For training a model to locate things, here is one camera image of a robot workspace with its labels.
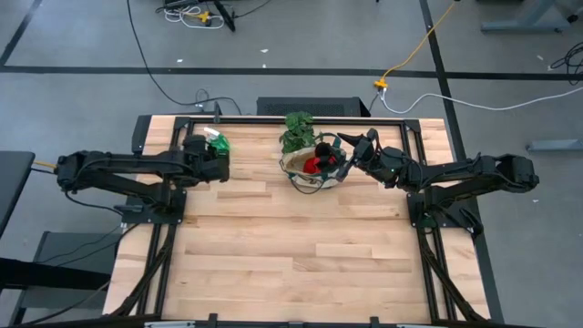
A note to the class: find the black stand leg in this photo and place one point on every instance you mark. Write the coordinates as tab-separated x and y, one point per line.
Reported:
225	16

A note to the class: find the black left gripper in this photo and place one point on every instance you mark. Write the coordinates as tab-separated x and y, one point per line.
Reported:
209	164

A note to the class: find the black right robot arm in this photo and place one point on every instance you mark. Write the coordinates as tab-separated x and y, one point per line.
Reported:
455	171

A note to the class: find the black desk top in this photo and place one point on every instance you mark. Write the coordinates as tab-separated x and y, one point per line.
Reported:
13	182

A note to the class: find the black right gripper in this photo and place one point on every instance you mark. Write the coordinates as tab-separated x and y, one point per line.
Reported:
371	157

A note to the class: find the black aluminium table frame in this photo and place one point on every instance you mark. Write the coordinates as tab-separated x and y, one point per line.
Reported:
296	121

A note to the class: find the green translucent spray bottle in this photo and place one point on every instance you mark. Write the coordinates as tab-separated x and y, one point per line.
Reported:
221	143

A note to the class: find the grey metal foot bar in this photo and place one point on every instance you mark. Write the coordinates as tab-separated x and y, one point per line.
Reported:
555	145

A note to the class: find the grey table base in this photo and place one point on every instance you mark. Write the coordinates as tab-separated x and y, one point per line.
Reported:
528	25

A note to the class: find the black computer case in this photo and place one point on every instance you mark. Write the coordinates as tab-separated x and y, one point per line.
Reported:
309	107

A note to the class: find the black beam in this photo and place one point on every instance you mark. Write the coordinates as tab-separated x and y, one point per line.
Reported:
45	273

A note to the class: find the grey cart shelf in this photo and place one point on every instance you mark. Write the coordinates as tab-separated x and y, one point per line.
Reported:
68	246

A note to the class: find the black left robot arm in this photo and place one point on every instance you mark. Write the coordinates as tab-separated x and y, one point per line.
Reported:
127	164

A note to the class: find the black and red gardening gloves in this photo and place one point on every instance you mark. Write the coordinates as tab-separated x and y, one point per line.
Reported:
312	165

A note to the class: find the green artificial plant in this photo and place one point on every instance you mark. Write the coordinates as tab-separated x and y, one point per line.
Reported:
296	132

